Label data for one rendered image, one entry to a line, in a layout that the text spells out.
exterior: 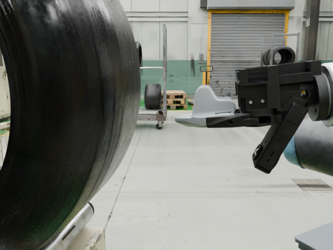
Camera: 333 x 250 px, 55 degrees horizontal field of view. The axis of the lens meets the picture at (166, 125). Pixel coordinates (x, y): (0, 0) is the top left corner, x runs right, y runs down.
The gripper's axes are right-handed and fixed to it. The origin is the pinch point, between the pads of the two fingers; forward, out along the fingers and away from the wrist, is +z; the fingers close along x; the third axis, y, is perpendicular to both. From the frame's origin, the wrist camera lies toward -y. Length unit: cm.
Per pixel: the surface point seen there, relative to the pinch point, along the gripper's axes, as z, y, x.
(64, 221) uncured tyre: 15.5, -9.3, 12.4
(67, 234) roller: 22.2, -17.4, 0.7
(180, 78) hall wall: 125, -21, -1111
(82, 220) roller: 22.1, -17.7, -5.0
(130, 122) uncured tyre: 8.5, 0.9, -0.2
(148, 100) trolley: 123, -40, -532
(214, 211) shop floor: 6, -111, -204
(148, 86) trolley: 123, -15, -544
